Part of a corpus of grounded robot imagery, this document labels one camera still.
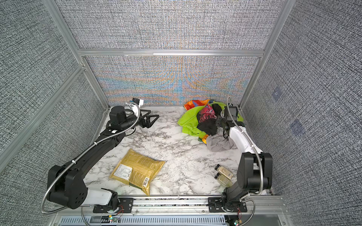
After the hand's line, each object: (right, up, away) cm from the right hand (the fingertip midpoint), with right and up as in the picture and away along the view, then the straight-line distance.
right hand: (221, 120), depth 92 cm
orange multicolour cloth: (-17, +13, +26) cm, 33 cm away
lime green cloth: (-20, -1, +10) cm, 22 cm away
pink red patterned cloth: (-9, +5, +1) cm, 10 cm away
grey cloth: (-1, -14, -1) cm, 14 cm away
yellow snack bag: (-51, -28, -12) cm, 60 cm away
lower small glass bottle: (-2, -33, -14) cm, 36 cm away
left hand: (-42, +4, -14) cm, 44 cm away
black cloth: (-8, -4, -1) cm, 9 cm away
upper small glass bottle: (-2, -30, -10) cm, 31 cm away
